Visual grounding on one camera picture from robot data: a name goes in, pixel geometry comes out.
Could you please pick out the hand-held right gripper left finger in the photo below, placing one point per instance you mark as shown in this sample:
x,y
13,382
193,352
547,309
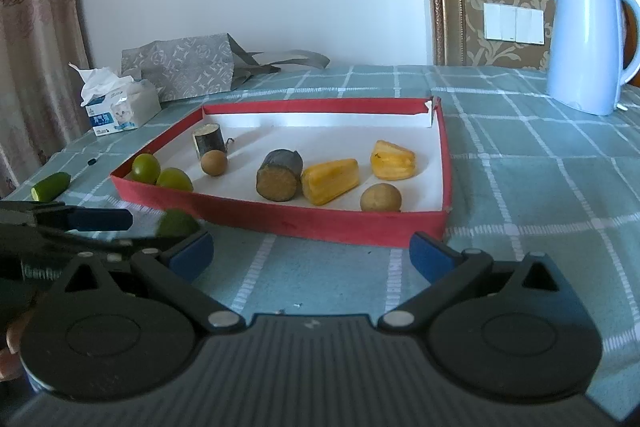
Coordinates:
x,y
192,253

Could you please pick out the small dark sugarcane piece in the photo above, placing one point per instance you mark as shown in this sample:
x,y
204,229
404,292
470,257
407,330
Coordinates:
x,y
207,140

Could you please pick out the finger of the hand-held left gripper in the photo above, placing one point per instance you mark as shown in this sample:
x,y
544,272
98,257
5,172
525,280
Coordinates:
x,y
120,244
100,219

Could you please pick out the red cardboard box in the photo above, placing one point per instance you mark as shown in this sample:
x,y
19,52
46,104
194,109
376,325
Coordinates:
x,y
325,147

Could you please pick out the light blue electric kettle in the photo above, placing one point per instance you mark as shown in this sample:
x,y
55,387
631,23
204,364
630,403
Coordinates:
x,y
587,42

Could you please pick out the brown round longan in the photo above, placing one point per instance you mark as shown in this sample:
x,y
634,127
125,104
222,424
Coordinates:
x,y
381,198
214,163

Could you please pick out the long yellow jackfruit piece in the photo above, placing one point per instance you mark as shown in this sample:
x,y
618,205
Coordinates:
x,y
330,182

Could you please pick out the grey patterned paper bag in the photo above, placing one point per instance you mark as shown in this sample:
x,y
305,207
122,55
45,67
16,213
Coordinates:
x,y
185,67

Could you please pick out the white tissue pack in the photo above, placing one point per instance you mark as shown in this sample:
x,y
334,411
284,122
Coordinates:
x,y
120,104

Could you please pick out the blocky yellow jackfruit piece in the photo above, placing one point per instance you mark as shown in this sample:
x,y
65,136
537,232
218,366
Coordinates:
x,y
392,159

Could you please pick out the green cucumber piece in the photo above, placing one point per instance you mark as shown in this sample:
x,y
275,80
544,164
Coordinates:
x,y
50,186

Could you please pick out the green round fruit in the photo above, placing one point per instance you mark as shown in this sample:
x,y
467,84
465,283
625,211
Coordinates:
x,y
176,222
174,180
146,168

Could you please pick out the large dark sugarcane piece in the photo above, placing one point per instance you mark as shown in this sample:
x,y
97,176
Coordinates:
x,y
279,176

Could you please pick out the green checked tablecloth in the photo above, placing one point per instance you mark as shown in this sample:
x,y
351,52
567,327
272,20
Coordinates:
x,y
525,167

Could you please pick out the patterned beige curtain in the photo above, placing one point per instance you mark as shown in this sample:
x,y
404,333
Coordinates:
x,y
35,32

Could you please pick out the person's left hand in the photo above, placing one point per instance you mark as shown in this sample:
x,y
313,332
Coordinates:
x,y
11,347

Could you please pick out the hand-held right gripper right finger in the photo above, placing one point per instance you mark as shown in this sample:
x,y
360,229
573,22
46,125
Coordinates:
x,y
430,258

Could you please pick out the small dry stem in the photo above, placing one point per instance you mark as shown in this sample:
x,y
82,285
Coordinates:
x,y
230,143

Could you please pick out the white wall switch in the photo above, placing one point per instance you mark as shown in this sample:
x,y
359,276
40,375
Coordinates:
x,y
515,23

